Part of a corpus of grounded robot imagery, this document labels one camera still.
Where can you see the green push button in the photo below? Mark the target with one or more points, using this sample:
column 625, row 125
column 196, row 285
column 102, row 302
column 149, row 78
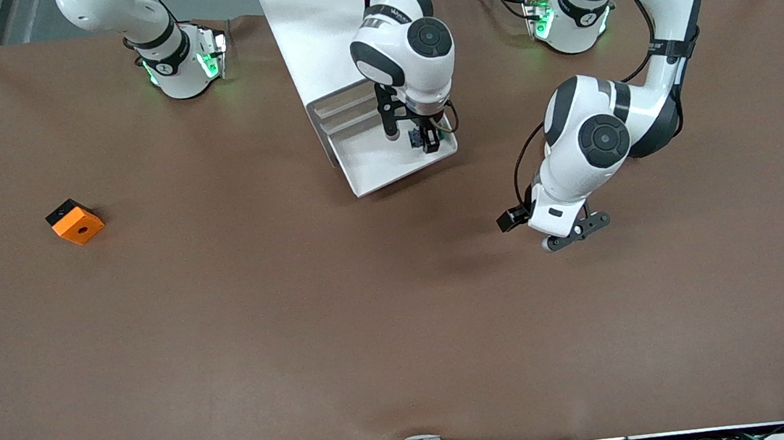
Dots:
column 415, row 139

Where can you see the brown table cover mat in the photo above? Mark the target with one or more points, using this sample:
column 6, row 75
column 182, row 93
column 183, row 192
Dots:
column 403, row 321

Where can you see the orange and black block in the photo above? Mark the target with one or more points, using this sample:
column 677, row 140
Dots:
column 79, row 227

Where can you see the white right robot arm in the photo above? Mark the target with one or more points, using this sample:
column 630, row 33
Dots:
column 421, row 78

